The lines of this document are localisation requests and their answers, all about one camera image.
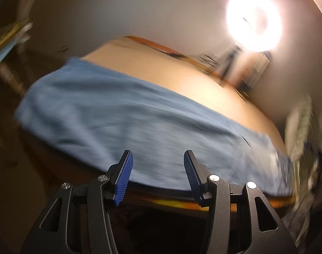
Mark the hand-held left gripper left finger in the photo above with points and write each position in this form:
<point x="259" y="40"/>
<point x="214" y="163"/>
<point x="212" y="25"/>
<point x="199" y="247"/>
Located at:
<point x="122" y="180"/>

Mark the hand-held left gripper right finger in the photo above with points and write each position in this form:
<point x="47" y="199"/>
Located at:
<point x="192" y="177"/>

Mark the blue denim pants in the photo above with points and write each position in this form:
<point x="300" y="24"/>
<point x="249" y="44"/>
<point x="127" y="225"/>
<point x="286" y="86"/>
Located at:
<point x="124" y="127"/>

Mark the black tripod stand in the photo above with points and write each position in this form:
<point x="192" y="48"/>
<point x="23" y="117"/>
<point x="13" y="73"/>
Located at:
<point x="231" y="63"/>

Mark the folded silver tripod in bag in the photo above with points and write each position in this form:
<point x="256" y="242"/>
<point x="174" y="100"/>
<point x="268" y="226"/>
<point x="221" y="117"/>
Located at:
<point x="256" y="68"/>

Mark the blue chair with wooden legs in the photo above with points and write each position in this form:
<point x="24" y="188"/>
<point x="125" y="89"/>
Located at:
<point x="3" y="55"/>

